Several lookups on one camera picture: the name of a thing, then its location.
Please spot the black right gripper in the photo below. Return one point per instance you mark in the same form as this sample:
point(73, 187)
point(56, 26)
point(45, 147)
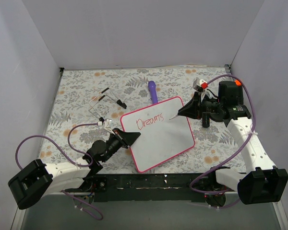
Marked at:
point(197, 105)

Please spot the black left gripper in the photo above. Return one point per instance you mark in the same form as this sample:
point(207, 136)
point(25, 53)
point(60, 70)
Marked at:
point(121, 139)

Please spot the pink framed whiteboard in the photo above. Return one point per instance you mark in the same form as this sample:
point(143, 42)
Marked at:
point(162, 136)

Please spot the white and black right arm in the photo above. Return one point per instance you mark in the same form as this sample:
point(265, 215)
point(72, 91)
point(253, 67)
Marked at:
point(263, 181)

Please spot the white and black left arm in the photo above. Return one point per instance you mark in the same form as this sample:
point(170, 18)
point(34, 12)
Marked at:
point(39, 179)

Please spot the black microphone with grey head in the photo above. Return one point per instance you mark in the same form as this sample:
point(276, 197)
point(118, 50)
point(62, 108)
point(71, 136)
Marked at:
point(205, 120)

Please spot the black stick with orange tip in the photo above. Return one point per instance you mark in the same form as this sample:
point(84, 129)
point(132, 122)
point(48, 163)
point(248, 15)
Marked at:
point(238, 83)

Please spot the white wire whiteboard stand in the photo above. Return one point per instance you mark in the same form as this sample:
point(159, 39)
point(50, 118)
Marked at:
point(100, 105)

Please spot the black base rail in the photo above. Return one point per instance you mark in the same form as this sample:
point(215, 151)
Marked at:
point(140, 187)

